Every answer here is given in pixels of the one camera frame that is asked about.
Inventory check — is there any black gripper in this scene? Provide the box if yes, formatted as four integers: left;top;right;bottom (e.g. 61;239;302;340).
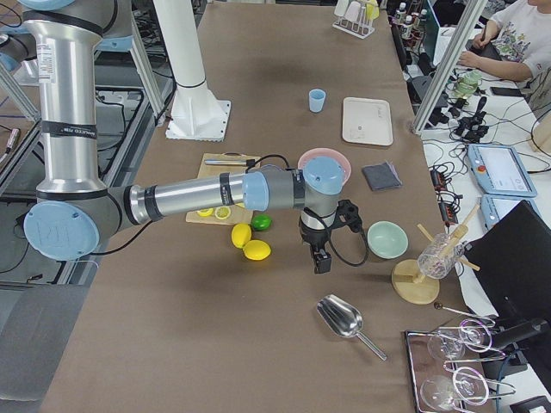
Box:
299;210;335;274

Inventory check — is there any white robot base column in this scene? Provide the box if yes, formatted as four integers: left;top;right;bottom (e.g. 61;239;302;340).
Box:
154;0;231;142

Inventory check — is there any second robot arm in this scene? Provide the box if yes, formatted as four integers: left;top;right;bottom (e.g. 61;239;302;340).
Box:
1;32;36;71

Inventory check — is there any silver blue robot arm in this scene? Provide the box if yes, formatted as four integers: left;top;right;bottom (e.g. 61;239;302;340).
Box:
22;1;346;274

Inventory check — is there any steel ice scoop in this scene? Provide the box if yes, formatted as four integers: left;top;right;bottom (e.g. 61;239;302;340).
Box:
317;294;387;361

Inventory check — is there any wooden cup tree stand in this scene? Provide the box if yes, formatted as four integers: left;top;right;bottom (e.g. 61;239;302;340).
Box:
392;205;480;305

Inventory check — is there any pink bowl of ice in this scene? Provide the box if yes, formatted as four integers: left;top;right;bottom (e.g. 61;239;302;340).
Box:
298;147;352;184

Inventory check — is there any light blue plastic cup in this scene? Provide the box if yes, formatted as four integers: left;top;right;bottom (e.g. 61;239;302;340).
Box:
308;89;326;113

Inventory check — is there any pink upturned cup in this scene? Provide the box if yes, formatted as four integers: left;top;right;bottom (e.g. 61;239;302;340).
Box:
344;1;361;23

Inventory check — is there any pale mint upturned cup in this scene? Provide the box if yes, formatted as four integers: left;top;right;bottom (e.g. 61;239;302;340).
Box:
334;0;349;18

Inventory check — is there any yellow green upturned cup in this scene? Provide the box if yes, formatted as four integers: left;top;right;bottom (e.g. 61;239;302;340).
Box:
365;0;380;22

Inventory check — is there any yellow lemon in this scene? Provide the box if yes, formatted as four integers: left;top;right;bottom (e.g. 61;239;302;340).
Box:
231;223;252;249
243;239;271;261

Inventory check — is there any mint green bowl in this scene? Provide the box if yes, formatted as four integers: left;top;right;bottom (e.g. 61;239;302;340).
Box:
367;221;409;259

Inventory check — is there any green lime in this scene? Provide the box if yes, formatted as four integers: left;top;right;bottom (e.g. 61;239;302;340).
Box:
251;214;272;231

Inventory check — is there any wooden cutting board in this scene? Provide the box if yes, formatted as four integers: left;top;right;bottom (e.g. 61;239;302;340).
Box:
186;152;259;226

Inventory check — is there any grey folded cloth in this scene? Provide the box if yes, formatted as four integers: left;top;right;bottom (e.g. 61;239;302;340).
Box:
362;161;402;191

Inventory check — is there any lemon half slice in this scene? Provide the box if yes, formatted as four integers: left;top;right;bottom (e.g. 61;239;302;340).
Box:
196;208;214;217
214;206;232;220

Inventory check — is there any clear textured glass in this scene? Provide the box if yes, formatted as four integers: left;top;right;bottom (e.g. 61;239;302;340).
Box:
417;233;464;280

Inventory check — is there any long bar spoon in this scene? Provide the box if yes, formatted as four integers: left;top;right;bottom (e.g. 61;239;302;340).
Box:
433;302;496;323

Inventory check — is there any cream rabbit serving tray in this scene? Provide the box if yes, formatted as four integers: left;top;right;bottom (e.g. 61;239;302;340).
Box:
342;97;393;146

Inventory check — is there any steel muddler black tip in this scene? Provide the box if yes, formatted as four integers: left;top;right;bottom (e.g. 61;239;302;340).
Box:
204;158;256;167

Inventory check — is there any upper wine glass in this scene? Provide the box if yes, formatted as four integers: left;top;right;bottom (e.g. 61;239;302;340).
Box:
427;318;492;361

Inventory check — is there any wine glass holder rack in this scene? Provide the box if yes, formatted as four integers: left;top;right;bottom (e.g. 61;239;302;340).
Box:
404;318;516;412

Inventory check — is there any blue teach pendant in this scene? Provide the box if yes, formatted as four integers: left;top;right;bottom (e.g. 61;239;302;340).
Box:
467;144;537;198
480;194;541;232

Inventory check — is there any black monitor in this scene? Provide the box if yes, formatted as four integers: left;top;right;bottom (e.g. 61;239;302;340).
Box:
464;200;551;345

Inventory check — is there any lower wine glass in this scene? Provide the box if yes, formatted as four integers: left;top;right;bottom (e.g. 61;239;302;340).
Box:
420;367;490;412

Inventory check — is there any person in white shirt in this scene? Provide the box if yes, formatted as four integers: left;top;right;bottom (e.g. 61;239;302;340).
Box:
458;1;550;83

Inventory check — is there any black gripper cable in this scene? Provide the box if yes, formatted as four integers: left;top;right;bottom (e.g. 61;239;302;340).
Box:
77;153;370;267

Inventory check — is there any white wire cup rack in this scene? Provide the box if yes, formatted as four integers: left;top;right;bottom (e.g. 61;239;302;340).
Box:
332;9;375;40

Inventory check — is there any aluminium frame post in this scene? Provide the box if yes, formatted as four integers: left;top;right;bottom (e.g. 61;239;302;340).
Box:
412;0;487;136

